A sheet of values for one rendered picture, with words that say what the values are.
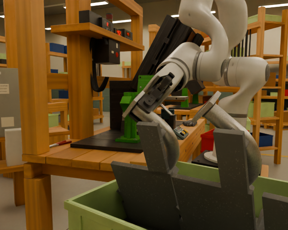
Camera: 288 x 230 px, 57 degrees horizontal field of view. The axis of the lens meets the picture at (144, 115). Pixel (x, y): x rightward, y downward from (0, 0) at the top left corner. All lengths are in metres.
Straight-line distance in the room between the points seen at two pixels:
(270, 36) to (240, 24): 9.72
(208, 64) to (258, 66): 0.41
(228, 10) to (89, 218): 0.81
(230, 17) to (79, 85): 0.95
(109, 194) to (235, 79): 0.66
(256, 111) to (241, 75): 3.11
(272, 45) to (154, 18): 4.66
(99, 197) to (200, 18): 0.53
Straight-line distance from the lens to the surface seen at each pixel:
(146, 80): 1.73
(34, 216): 1.47
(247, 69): 1.08
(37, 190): 1.41
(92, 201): 0.67
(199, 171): 0.86
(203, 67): 0.70
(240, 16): 1.05
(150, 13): 11.76
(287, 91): 10.12
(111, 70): 12.20
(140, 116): 0.53
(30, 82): 1.33
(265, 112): 4.45
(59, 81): 1.60
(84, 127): 1.66
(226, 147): 0.43
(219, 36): 0.72
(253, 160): 0.48
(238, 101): 1.09
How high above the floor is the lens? 1.21
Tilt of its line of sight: 6 degrees down
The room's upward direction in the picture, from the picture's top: straight up
